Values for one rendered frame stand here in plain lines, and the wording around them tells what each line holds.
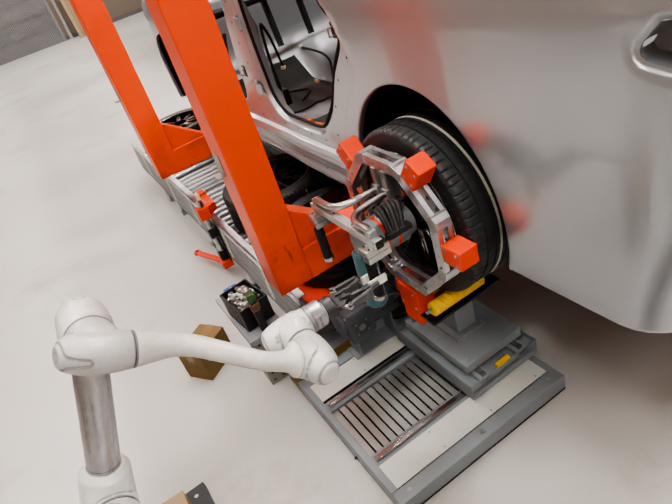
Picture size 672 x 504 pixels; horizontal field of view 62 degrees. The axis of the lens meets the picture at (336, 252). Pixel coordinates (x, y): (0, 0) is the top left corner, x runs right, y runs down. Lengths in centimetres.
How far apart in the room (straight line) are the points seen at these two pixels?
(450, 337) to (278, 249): 81
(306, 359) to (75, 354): 58
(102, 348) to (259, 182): 97
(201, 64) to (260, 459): 161
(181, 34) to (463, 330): 156
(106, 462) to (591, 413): 173
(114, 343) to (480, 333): 149
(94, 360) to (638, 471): 178
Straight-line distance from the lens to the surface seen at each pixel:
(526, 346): 243
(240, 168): 214
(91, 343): 149
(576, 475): 227
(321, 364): 155
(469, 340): 240
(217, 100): 206
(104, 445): 185
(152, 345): 153
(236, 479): 256
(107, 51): 392
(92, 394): 174
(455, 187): 177
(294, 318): 169
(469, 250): 176
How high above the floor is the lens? 191
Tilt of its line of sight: 33 degrees down
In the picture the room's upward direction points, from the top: 19 degrees counter-clockwise
